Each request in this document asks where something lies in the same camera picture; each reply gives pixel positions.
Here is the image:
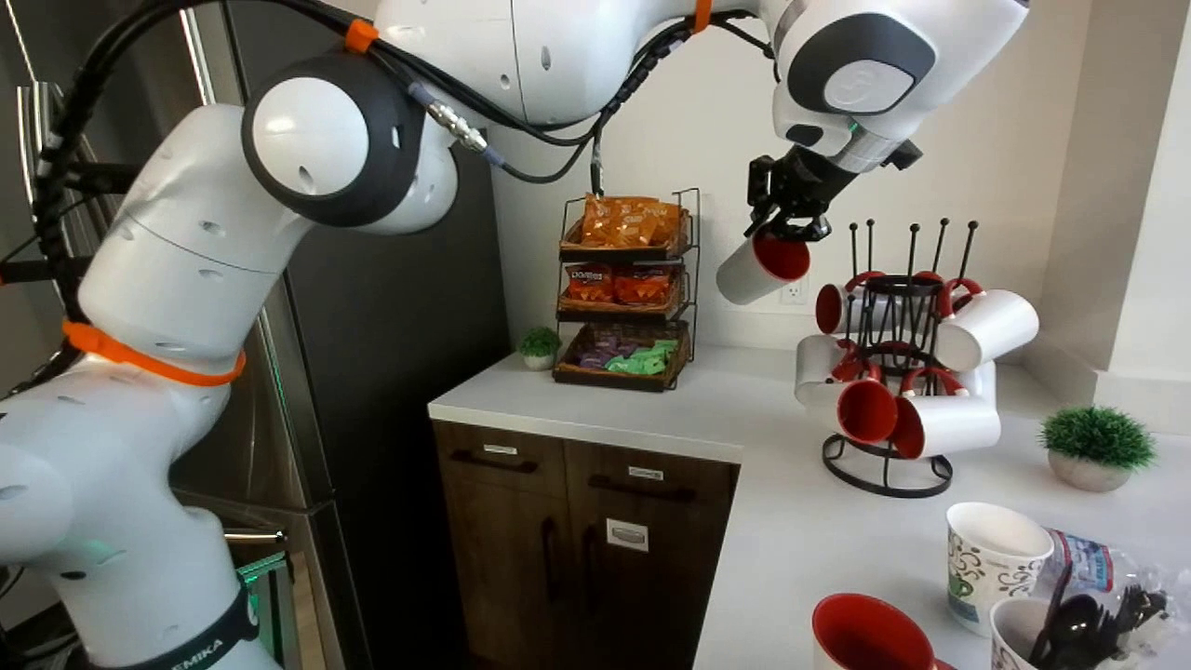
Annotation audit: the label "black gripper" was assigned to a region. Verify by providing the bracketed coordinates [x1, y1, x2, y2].
[741, 140, 864, 248]

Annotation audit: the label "white mug red interior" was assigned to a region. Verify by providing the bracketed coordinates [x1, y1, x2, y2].
[714, 232, 813, 310]
[888, 391, 1003, 460]
[806, 592, 961, 670]
[792, 331, 861, 409]
[810, 280, 861, 340]
[932, 288, 1042, 373]
[832, 375, 904, 450]

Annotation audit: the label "black metal mug stand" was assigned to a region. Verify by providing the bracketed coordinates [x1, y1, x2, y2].
[813, 216, 998, 501]

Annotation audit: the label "orange chip bag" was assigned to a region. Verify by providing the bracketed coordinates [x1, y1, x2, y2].
[578, 194, 693, 252]

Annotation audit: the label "wicker basket with chips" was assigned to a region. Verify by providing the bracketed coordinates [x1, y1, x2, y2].
[559, 232, 693, 267]

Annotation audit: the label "red snack packet pile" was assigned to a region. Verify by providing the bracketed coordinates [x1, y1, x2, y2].
[563, 267, 679, 313]

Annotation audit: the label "wicker basket with red snacks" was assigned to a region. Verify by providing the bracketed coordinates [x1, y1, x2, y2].
[555, 290, 688, 325]

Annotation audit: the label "green snack packet pile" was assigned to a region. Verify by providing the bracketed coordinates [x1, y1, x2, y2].
[604, 340, 679, 382]

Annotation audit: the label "purple snack packet pile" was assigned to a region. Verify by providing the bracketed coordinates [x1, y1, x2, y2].
[569, 329, 630, 373]

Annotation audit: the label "small green plant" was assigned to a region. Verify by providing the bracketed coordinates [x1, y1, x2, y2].
[513, 325, 564, 373]

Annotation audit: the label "large white cabinet label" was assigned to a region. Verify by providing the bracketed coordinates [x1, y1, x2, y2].
[604, 512, 652, 556]

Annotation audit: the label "potted green plant grey pot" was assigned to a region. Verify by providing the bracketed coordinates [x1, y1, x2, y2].
[1042, 407, 1161, 494]

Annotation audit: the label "printed paper cup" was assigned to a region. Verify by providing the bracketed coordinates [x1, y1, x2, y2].
[945, 498, 1057, 634]

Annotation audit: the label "dark wood base cabinet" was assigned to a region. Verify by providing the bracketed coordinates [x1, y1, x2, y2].
[428, 418, 743, 670]

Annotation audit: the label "dark steel refrigerator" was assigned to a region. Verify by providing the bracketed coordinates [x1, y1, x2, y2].
[169, 0, 513, 670]

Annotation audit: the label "clear plastic wrapper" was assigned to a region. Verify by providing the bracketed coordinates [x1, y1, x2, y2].
[1047, 530, 1178, 670]

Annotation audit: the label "white cup holding utensils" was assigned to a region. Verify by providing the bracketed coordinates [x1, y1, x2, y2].
[986, 596, 1071, 670]

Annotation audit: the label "black plastic utensils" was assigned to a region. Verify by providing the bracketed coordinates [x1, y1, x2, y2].
[1026, 583, 1176, 670]

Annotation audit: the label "white wall outlet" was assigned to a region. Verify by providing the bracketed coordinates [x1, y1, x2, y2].
[779, 261, 810, 310]

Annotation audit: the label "black wire snack rack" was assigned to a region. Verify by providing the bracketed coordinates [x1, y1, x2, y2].
[550, 184, 705, 395]

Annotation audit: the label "black cabinet drawer handle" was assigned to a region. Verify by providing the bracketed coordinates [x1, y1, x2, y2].
[450, 448, 540, 476]
[589, 474, 698, 507]

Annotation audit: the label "small orange velcro strap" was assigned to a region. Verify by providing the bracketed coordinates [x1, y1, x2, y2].
[343, 14, 382, 56]

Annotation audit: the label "long orange velcro strap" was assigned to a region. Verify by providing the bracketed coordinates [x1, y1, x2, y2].
[58, 318, 248, 391]

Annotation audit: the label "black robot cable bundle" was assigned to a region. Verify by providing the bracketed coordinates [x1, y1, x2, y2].
[28, 0, 779, 201]

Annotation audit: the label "black tripod mount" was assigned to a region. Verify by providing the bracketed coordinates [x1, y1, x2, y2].
[0, 146, 116, 290]

